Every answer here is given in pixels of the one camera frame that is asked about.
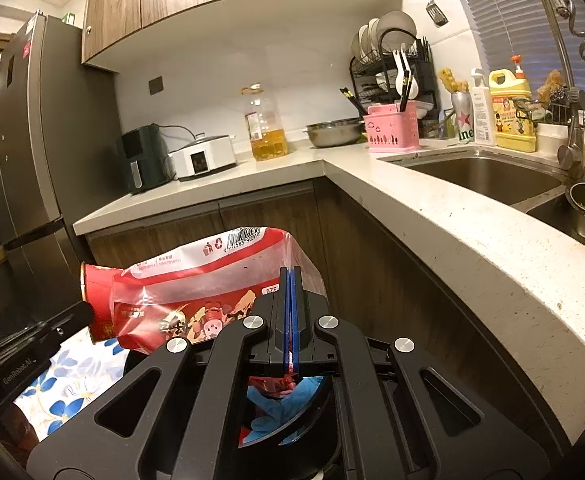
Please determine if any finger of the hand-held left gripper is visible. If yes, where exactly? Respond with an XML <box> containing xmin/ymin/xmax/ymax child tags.
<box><xmin>37</xmin><ymin>301</ymin><xmax>94</xmax><ymax>348</ymax></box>

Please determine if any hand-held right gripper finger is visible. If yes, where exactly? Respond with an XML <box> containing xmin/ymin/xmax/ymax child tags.
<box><xmin>26</xmin><ymin>267</ymin><xmax>294</xmax><ymax>480</ymax></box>
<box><xmin>293</xmin><ymin>267</ymin><xmax>553</xmax><ymax>480</ymax></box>

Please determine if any red paper cup white inside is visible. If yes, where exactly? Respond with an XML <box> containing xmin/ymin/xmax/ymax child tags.
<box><xmin>80</xmin><ymin>262</ymin><xmax>123</xmax><ymax>345</ymax></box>

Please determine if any blue plastic bag back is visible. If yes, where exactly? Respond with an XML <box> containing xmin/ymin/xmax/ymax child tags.
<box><xmin>249</xmin><ymin>379</ymin><xmax>325</xmax><ymax>433</ymax></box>

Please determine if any red snack bag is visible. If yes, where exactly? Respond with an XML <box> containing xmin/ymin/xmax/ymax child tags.
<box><xmin>110</xmin><ymin>227</ymin><xmax>328</xmax><ymax>356</ymax></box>

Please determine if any black trash bin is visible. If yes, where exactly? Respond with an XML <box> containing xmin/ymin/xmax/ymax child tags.
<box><xmin>122</xmin><ymin>345</ymin><xmax>345</xmax><ymax>480</ymax></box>

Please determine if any person's left hand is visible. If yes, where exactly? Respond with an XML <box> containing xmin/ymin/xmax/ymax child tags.
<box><xmin>2</xmin><ymin>402</ymin><xmax>41</xmax><ymax>461</ymax></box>

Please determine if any blue floral white blanket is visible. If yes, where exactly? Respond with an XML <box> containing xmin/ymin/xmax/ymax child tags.
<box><xmin>15</xmin><ymin>337</ymin><xmax>130</xmax><ymax>441</ymax></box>

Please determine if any steel refrigerator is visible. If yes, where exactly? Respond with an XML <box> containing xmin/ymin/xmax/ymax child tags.
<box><xmin>0</xmin><ymin>10</ymin><xmax>123</xmax><ymax>336</ymax></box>

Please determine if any black air fryer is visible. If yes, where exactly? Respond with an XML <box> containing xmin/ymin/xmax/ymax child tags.
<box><xmin>115</xmin><ymin>125</ymin><xmax>173</xmax><ymax>195</ymax></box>

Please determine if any cooking oil bottle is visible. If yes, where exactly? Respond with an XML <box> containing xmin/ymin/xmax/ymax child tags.
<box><xmin>241</xmin><ymin>84</ymin><xmax>290</xmax><ymax>162</ymax></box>

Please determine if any stone kitchen countertop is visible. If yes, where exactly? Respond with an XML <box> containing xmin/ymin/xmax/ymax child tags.
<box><xmin>72</xmin><ymin>137</ymin><xmax>585</xmax><ymax>441</ymax></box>

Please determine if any white electric cooker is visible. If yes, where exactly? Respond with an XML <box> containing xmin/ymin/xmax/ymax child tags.
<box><xmin>167</xmin><ymin>132</ymin><xmax>238</xmax><ymax>181</ymax></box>

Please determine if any steel pot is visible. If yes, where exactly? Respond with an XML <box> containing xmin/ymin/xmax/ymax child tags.
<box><xmin>302</xmin><ymin>117</ymin><xmax>365</xmax><ymax>149</ymax></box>

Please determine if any pink cutlery basket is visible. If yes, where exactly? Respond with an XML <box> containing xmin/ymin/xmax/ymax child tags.
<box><xmin>363</xmin><ymin>101</ymin><xmax>421</xmax><ymax>153</ymax></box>

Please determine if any black chopsticks bundle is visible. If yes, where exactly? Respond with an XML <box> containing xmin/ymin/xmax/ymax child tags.
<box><xmin>339</xmin><ymin>86</ymin><xmax>369</xmax><ymax>117</ymax></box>

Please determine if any steel sink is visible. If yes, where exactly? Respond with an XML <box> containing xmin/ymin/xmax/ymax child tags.
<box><xmin>387</xmin><ymin>155</ymin><xmax>585</xmax><ymax>256</ymax></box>

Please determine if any green beer can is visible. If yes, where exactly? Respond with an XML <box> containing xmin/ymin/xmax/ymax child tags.
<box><xmin>451</xmin><ymin>91</ymin><xmax>475</xmax><ymax>143</ymax></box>

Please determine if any white ladle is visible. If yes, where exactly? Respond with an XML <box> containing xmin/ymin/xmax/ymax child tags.
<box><xmin>392</xmin><ymin>47</ymin><xmax>416</xmax><ymax>113</ymax></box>

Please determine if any white pump bottle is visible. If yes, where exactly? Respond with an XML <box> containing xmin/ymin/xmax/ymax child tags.
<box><xmin>469</xmin><ymin>68</ymin><xmax>497</xmax><ymax>147</ymax></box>

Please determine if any yellow dried flower sprig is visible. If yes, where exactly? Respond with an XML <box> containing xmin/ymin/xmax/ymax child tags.
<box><xmin>439</xmin><ymin>66</ymin><xmax>469</xmax><ymax>95</ymax></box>

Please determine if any yellow detergent bottle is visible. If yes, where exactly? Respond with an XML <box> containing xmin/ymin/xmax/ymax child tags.
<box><xmin>489</xmin><ymin>55</ymin><xmax>537</xmax><ymax>153</ymax></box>

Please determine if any row of white plates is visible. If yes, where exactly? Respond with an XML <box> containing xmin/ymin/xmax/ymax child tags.
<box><xmin>351</xmin><ymin>10</ymin><xmax>418</xmax><ymax>61</ymax></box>

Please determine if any brown scouring pad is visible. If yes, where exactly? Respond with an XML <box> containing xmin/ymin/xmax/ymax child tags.
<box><xmin>539</xmin><ymin>70</ymin><xmax>568</xmax><ymax>103</ymax></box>

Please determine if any window blind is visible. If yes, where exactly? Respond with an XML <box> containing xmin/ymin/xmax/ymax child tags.
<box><xmin>442</xmin><ymin>0</ymin><xmax>585</xmax><ymax>96</ymax></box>

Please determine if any steel kitchen faucet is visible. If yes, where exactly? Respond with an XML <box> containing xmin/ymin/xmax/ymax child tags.
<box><xmin>532</xmin><ymin>0</ymin><xmax>585</xmax><ymax>181</ymax></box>

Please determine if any black wire dish rack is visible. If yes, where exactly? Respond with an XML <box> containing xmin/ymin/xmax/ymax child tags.
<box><xmin>349</xmin><ymin>30</ymin><xmax>440</xmax><ymax>138</ymax></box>

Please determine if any wire sink caddy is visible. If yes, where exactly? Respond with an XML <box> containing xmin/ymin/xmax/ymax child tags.
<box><xmin>515</xmin><ymin>97</ymin><xmax>573</xmax><ymax>126</ymax></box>

